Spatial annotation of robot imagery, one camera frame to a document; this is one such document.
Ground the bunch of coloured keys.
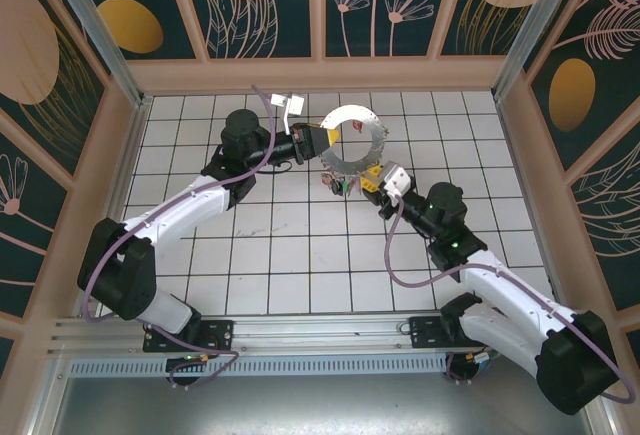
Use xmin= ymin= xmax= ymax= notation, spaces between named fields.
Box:
xmin=319 ymin=170 xmax=360 ymax=200

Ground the large silver keyring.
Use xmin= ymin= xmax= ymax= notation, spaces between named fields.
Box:
xmin=319 ymin=103 xmax=392 ymax=187

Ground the grey metal sheet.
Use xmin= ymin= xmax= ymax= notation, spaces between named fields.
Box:
xmin=49 ymin=373 xmax=599 ymax=435

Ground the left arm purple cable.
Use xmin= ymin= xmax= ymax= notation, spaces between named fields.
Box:
xmin=79 ymin=84 xmax=276 ymax=390

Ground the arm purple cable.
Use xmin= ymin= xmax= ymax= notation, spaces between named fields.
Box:
xmin=79 ymin=84 xmax=276 ymax=390
xmin=387 ymin=197 xmax=637 ymax=401

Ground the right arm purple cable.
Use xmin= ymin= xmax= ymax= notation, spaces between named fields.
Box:
xmin=387 ymin=197 xmax=637 ymax=401

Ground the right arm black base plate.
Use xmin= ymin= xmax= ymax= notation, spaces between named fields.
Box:
xmin=408 ymin=314 xmax=481 ymax=351

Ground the aluminium mounting rail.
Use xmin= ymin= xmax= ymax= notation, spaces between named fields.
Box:
xmin=47 ymin=308 xmax=594 ymax=356

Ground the aluminium frame post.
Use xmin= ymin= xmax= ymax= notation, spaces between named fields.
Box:
xmin=42 ymin=0 xmax=154 ymax=112
xmin=492 ymin=0 xmax=586 ymax=102

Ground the slotted grey cable duct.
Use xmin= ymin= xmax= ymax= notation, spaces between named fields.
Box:
xmin=67 ymin=354 xmax=451 ymax=377

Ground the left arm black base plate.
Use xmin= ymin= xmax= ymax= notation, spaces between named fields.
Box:
xmin=143 ymin=318 xmax=236 ymax=354

